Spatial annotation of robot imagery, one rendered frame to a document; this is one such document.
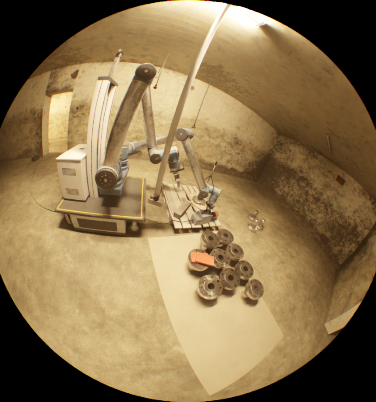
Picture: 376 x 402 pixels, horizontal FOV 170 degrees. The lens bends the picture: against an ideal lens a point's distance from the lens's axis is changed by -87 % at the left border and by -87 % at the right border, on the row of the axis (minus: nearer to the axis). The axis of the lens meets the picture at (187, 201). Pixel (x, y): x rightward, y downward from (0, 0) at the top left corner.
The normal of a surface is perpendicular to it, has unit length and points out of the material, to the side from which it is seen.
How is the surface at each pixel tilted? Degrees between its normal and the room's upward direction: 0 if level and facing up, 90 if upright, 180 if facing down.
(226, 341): 0
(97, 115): 90
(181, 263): 0
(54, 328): 0
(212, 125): 91
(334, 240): 90
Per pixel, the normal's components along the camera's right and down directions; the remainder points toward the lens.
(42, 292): 0.30, -0.79
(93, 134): 0.26, 0.61
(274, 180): -0.90, -0.05
